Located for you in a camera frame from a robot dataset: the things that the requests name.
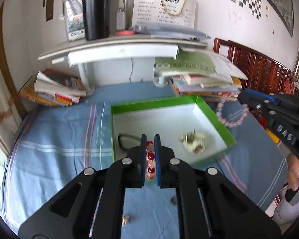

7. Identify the red bead bracelet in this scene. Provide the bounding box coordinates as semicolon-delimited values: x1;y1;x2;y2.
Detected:
146;140;155;181

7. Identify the pink bead bracelet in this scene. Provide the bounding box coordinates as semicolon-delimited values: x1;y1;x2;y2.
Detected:
215;91;250;128

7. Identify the person right hand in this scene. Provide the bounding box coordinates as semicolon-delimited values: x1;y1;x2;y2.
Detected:
286;153;299;191

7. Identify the right book stack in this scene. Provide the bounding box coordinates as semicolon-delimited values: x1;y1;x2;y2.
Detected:
154;50;247;101

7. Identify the book stack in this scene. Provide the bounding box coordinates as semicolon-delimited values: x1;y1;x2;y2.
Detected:
19;69;87;107
154;50;247;101

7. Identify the green cardboard box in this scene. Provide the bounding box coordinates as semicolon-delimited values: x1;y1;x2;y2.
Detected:
111;96;236;164

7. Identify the blue striped bed sheet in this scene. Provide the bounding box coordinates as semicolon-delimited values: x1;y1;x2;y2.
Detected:
2;82;288;238

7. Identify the white bed desk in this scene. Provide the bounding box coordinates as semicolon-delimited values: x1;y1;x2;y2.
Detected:
38;34;207;94

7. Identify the left book stack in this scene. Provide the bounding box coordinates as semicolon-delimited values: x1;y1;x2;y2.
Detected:
19;69;87;107

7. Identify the white paper bag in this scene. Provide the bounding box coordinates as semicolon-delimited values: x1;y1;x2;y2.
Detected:
131;0;196;29

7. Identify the beige curtain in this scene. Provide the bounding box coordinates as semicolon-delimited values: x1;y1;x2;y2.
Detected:
0;2;27;158

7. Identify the black tumbler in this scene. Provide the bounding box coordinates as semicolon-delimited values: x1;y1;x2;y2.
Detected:
82;0;111;40

